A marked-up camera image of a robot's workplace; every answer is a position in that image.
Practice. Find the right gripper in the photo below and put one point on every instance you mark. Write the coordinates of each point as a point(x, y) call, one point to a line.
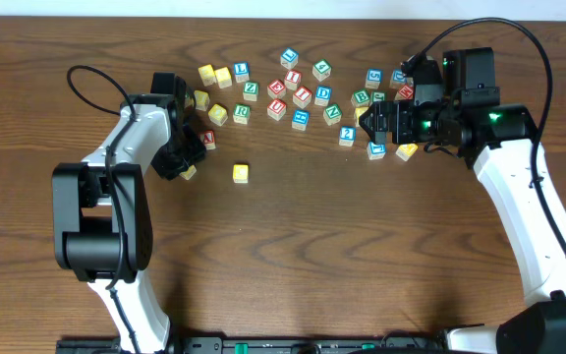
point(392, 121)

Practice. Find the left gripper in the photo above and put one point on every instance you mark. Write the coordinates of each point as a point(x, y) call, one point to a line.
point(183, 154)

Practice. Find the yellow O block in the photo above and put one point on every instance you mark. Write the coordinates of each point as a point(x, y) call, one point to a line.
point(189, 173)

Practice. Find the yellow C block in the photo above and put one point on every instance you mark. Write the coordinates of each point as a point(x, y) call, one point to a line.
point(241, 173)

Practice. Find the green R block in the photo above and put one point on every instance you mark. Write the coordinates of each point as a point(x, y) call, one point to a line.
point(241, 114)

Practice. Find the blue L block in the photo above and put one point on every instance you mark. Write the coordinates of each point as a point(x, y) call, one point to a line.
point(241, 72)

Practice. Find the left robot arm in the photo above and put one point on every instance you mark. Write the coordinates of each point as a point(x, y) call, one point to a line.
point(101, 220)

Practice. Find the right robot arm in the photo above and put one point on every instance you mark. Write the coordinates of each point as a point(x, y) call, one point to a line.
point(457, 103)

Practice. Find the yellow G block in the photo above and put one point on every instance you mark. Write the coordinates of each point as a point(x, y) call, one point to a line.
point(359, 111)

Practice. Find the red A block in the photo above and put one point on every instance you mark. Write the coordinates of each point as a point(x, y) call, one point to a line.
point(208, 139)

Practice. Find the green J block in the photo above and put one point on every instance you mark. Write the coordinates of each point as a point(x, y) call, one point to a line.
point(377, 96)

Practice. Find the blue T block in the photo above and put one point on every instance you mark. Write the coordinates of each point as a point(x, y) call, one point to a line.
point(375, 151)

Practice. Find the green B block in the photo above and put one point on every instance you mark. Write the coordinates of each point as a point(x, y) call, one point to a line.
point(360, 98)

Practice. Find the blue 2 block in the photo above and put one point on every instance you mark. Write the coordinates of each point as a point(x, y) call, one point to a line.
point(347, 136)

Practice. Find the yellow block far right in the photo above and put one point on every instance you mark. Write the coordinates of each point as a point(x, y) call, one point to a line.
point(405, 152)

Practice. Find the red M block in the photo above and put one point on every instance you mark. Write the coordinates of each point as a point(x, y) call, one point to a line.
point(405, 92)

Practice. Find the blue 5 block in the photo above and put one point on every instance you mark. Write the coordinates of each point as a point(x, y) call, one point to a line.
point(373, 78)

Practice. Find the green N block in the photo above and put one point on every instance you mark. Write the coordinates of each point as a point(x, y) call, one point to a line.
point(332, 114)

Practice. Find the yellow block centre left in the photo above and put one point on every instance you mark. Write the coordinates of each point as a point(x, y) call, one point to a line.
point(218, 114)

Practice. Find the blue D block right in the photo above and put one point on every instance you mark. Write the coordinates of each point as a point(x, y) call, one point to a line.
point(397, 79)

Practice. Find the blue d block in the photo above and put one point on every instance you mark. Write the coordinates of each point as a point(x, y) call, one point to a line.
point(322, 96)
point(397, 79)

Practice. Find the blue D block centre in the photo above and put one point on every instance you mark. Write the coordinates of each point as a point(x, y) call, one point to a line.
point(322, 96)

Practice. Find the green 4 block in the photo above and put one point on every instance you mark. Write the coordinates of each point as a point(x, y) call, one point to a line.
point(321, 70)

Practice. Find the yellow block top left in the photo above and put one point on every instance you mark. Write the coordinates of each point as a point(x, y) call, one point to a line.
point(207, 75)

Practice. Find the blue H block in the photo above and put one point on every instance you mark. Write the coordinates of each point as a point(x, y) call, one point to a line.
point(300, 120)

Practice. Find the red I block lower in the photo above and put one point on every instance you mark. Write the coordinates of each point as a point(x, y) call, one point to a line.
point(302, 97)

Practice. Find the red i block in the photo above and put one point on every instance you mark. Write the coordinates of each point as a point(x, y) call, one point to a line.
point(292, 79)
point(302, 97)

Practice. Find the yellow S block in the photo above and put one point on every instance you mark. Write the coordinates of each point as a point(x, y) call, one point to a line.
point(223, 77)

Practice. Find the green Z block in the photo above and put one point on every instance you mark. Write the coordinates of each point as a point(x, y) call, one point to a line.
point(250, 91)

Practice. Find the red I block upper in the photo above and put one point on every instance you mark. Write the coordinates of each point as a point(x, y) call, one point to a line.
point(292, 79)

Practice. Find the red U block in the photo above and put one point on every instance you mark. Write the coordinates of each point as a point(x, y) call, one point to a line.
point(276, 109)

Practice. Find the red E block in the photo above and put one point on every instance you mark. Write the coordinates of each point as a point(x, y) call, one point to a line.
point(276, 89)

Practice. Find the blue block top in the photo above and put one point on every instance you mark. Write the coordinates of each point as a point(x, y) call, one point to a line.
point(289, 58)

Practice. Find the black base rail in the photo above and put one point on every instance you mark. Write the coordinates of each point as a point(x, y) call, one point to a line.
point(399, 343)

